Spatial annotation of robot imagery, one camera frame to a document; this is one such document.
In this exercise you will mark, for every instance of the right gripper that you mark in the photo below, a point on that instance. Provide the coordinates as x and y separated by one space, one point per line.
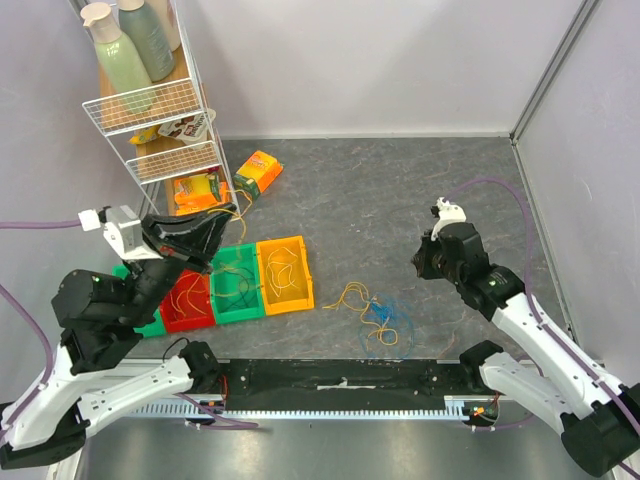
427 259

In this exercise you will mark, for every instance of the aluminium corner post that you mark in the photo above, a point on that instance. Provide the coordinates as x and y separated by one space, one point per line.
566 45

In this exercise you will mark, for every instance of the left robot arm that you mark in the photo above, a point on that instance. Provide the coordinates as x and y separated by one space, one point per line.
100 316

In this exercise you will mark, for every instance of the white snack pouch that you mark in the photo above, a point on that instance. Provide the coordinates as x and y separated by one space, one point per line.
190 130

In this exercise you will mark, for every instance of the yellow snack bag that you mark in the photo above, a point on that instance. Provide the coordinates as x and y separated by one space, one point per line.
144 136

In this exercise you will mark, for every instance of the red bin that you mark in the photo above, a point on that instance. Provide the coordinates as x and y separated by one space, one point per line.
188 306

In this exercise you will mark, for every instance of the orange bin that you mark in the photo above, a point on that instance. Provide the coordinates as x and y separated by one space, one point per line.
286 280

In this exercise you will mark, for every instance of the grey green bottle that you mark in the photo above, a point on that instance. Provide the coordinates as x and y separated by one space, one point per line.
141 23

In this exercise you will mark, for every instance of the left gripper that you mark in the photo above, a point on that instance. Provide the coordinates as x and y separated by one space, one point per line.
197 249

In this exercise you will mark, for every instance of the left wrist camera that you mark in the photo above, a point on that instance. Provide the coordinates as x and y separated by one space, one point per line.
122 229

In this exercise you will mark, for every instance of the far left green bin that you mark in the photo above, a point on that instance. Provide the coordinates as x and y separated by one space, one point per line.
154 329

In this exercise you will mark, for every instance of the pink bottle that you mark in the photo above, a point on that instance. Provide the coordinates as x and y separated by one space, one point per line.
167 18

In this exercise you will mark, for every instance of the white cable duct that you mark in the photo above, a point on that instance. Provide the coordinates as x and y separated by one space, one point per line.
176 408

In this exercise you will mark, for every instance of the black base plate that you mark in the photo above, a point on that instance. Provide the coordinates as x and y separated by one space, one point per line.
340 383

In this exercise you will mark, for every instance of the white wire shelf rack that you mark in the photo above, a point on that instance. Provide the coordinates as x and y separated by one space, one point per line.
154 166

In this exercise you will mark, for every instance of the green bin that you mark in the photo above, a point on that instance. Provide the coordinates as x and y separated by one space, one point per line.
235 285
154 329

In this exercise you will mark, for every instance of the orange juice carton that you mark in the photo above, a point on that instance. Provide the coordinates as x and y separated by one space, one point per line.
257 173

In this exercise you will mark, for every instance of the orange yellow box in rack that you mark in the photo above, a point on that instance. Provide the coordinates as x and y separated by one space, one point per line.
199 192

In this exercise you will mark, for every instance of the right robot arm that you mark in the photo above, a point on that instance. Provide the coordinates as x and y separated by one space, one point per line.
595 414

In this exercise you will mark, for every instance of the light green bottle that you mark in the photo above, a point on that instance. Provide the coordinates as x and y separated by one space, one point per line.
118 57

